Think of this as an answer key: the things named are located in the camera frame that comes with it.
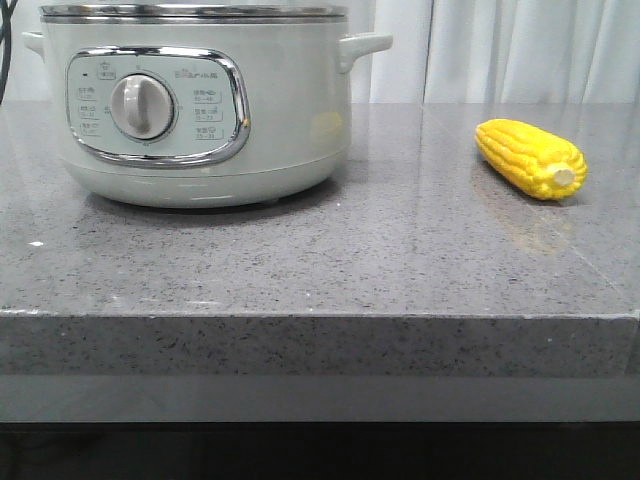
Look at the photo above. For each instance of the white curtain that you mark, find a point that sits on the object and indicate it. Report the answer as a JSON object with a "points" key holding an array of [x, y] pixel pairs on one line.
{"points": [[581, 52]]}

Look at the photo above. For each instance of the yellow corn cob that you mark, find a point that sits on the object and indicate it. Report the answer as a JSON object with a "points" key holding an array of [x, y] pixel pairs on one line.
{"points": [[537, 162]]}

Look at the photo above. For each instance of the glass pot lid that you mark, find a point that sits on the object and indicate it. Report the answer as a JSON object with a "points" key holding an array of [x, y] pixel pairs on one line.
{"points": [[136, 13]]}

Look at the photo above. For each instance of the pale green electric cooking pot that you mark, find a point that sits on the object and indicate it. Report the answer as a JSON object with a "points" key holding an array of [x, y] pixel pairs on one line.
{"points": [[187, 127]]}

